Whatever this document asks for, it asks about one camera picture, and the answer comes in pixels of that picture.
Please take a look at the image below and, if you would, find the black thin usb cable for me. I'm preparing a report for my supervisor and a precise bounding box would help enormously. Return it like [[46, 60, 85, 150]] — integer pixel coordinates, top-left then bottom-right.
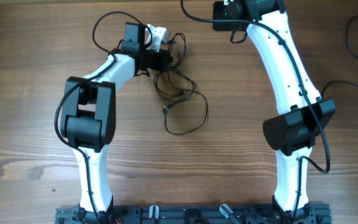
[[320, 14, 358, 100]]

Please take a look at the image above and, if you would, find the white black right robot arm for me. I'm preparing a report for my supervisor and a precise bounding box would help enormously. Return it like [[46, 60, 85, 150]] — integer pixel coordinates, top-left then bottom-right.
[[213, 1, 336, 223]]

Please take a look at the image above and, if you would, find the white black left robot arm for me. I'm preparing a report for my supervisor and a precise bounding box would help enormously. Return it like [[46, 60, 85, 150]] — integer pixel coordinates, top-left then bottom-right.
[[56, 22, 173, 223]]

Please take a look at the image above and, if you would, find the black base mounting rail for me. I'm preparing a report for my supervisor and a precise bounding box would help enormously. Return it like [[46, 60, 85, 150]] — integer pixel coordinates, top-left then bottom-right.
[[55, 204, 333, 224]]

